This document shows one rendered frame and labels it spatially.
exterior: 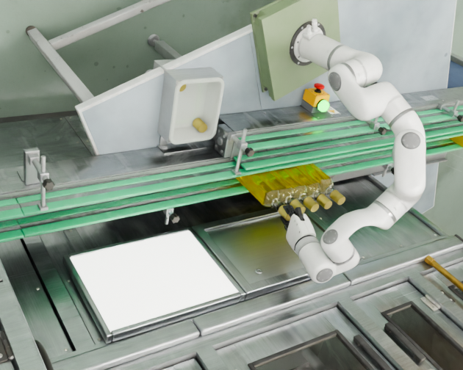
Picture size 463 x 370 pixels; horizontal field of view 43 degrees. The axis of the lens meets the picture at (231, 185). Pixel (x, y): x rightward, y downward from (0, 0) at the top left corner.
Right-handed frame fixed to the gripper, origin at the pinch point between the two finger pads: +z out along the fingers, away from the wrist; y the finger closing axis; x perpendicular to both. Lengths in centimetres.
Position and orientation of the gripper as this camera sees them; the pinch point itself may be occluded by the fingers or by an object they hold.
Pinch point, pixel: (287, 214)
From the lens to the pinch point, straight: 190.1
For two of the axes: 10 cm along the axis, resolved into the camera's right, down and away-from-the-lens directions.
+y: 1.7, -8.3, -5.3
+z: -2.9, -5.6, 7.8
